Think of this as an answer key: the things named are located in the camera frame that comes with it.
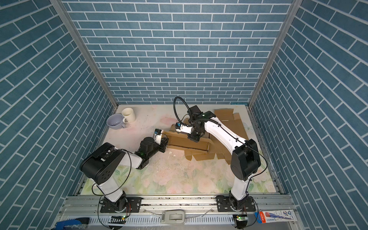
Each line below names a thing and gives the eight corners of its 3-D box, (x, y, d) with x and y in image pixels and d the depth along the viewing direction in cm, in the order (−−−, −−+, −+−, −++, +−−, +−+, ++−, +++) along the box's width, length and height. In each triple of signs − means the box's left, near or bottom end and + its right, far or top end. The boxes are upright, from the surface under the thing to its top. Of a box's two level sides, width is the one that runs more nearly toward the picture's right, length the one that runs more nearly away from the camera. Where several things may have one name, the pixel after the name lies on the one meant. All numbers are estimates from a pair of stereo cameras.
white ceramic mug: (126, 126, 108) (122, 118, 101) (125, 116, 114) (121, 108, 107) (136, 124, 110) (132, 116, 103) (135, 114, 116) (131, 106, 109)
